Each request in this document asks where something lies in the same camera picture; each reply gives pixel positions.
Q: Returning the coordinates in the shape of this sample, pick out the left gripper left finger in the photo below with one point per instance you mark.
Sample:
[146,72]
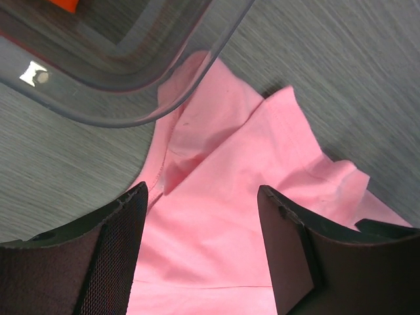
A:
[84,267]

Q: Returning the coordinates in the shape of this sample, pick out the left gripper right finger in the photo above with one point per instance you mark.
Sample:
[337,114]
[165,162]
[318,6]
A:
[320,267]

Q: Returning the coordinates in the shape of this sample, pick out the light pink t shirt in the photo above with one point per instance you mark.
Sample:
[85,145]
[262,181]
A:
[202,249]

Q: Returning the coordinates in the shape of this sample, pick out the clear grey plastic bin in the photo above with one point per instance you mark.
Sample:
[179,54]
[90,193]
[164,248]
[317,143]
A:
[113,64]

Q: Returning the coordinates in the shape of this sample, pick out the orange t shirt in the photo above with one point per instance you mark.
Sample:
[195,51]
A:
[67,5]

